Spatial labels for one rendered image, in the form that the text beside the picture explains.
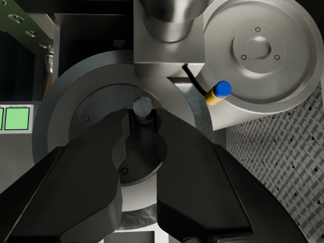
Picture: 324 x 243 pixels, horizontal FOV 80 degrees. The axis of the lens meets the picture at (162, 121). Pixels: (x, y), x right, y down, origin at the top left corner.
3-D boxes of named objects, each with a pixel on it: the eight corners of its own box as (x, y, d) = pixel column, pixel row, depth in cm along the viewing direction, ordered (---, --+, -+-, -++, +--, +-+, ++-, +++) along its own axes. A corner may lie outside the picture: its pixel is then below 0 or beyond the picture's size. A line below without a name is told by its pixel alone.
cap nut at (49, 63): (57, 54, 48) (56, 72, 47) (63, 60, 51) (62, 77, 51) (41, 54, 47) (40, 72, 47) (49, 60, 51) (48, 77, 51)
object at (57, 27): (66, -99, 19) (57, 84, 17) (113, 36, 42) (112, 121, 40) (61, -99, 19) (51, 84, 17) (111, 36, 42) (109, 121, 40)
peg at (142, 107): (126, 104, 11) (145, 91, 12) (130, 112, 14) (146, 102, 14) (139, 123, 11) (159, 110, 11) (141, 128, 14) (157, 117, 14)
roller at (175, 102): (193, 62, 16) (200, 208, 15) (167, 114, 42) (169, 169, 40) (50, 63, 15) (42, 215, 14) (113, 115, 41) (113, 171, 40)
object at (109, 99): (46, 122, 14) (131, 62, 15) (59, 125, 16) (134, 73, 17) (108, 209, 13) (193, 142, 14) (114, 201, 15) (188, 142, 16)
